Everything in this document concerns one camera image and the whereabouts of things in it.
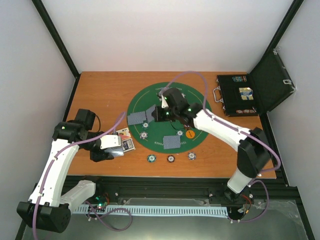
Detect grey card box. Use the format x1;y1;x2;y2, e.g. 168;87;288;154
104;146;124;158

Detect face-down cards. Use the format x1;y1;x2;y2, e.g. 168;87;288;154
127;111;147;126
162;135;181;150

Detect orange big blind button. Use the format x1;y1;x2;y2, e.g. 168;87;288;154
185;129;196;139

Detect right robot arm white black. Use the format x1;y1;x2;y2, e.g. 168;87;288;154
151;103;271;195

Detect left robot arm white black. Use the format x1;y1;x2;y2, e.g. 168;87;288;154
16;109;122;233

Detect round green poker mat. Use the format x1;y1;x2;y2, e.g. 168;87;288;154
127;82;208;154

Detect blue playing card deck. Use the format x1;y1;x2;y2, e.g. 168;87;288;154
122;138;136;153

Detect teal poker chip stack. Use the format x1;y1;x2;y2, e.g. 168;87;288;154
147;154;157;163

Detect red poker chip stack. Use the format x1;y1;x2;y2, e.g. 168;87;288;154
167;155;175;163

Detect white poker chip stack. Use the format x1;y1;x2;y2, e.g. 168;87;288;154
187;152;197;160

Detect green controller board with LEDs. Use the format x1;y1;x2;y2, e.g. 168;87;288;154
94;192;110;210

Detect red chips in case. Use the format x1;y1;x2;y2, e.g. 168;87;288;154
236;109;257;114

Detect teal chips in case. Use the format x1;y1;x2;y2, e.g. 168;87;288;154
232;75;247;83

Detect card deck in case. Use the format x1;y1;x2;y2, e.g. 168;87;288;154
239;87;254;101

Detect black poker case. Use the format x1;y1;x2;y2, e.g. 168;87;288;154
212;47;297;117

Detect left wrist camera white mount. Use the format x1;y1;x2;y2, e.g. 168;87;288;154
100;134;122;150

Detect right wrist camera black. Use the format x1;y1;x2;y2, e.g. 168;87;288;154
156;87;189;111

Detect light blue cable duct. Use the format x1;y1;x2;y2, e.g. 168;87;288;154
74;202;229;217

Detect black aluminium frame rail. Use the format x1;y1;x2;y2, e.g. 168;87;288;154
62;174;301;208

